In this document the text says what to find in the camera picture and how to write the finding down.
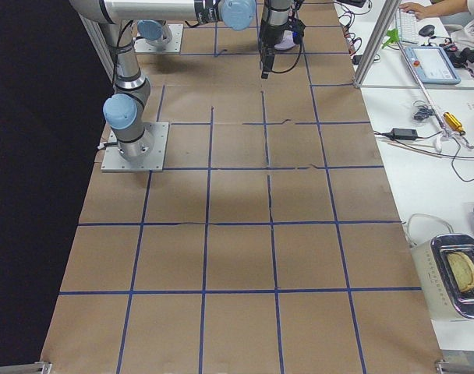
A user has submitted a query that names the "teach pendant tablet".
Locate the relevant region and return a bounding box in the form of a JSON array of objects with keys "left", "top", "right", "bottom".
[{"left": 403, "top": 46, "right": 462, "bottom": 85}]

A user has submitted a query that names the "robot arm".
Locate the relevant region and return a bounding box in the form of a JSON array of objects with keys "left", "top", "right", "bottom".
[
  {"left": 132, "top": 1, "right": 292, "bottom": 79},
  {"left": 70, "top": 1, "right": 169, "bottom": 171}
]

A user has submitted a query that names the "white toaster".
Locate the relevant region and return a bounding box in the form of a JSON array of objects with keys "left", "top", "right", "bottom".
[{"left": 411, "top": 233, "right": 474, "bottom": 322}]

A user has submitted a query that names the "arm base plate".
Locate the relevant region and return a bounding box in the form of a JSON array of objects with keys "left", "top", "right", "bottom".
[
  {"left": 101, "top": 122, "right": 169, "bottom": 172},
  {"left": 135, "top": 20, "right": 183, "bottom": 55}
]

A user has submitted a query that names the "green plastic clamp tool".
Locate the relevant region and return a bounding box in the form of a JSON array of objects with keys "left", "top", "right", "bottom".
[{"left": 381, "top": 28, "right": 400, "bottom": 49}]

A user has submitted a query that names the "yellow screwdriver handle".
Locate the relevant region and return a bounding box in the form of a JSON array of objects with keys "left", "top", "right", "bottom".
[{"left": 443, "top": 112, "right": 465, "bottom": 136}]

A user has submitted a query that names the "white keyboard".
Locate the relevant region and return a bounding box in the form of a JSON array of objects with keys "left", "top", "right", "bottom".
[{"left": 394, "top": 9, "right": 419, "bottom": 44}]

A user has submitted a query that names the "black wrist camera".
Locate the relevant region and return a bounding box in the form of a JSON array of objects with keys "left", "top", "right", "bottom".
[{"left": 289, "top": 18, "right": 306, "bottom": 45}]

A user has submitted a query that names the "aluminium frame post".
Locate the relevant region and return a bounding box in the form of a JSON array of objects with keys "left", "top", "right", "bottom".
[{"left": 353, "top": 0, "right": 400, "bottom": 88}]

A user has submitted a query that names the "lavender plate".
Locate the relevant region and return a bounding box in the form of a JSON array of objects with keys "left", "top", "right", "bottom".
[{"left": 274, "top": 30, "right": 297, "bottom": 51}]

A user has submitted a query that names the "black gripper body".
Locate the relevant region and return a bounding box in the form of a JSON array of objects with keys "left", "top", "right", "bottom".
[{"left": 259, "top": 37, "right": 278, "bottom": 65}]

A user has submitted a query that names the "black power adapter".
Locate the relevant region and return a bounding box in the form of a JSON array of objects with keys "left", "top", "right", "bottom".
[{"left": 391, "top": 128, "right": 419, "bottom": 141}]

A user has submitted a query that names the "black computer mouse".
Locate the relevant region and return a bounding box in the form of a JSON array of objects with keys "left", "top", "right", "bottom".
[{"left": 418, "top": 24, "right": 435, "bottom": 37}]

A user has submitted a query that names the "long metal rod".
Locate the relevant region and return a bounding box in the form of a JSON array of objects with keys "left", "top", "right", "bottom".
[{"left": 392, "top": 26, "right": 456, "bottom": 141}]

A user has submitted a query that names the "toast slice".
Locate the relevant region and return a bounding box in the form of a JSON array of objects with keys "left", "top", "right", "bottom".
[{"left": 447, "top": 252, "right": 474, "bottom": 292}]

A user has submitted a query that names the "person hand on keyboard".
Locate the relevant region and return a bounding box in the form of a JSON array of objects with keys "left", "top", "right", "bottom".
[{"left": 399, "top": 2, "right": 429, "bottom": 19}]

